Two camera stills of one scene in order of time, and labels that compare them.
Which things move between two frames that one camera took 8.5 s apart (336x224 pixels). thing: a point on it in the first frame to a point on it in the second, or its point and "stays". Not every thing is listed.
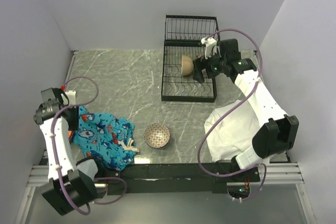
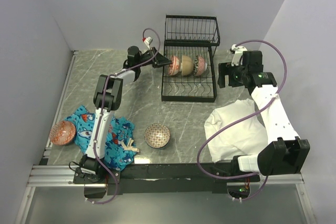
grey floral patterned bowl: x=187 y=65 stays
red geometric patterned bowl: x=157 y=135 stays
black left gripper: x=73 y=125 to x=158 y=60
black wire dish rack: x=182 y=36 stays
